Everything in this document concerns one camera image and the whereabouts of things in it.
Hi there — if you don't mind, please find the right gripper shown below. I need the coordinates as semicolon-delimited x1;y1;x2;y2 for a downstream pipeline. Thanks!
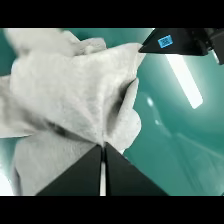
138;28;224;66

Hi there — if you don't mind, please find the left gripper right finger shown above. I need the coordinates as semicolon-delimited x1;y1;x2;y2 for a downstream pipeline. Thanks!
105;142;168;196

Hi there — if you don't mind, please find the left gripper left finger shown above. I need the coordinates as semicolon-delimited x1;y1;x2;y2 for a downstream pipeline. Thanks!
35;144;103;196

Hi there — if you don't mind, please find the grey T-shirt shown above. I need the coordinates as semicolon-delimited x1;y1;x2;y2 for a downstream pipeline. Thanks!
0;28;147;196

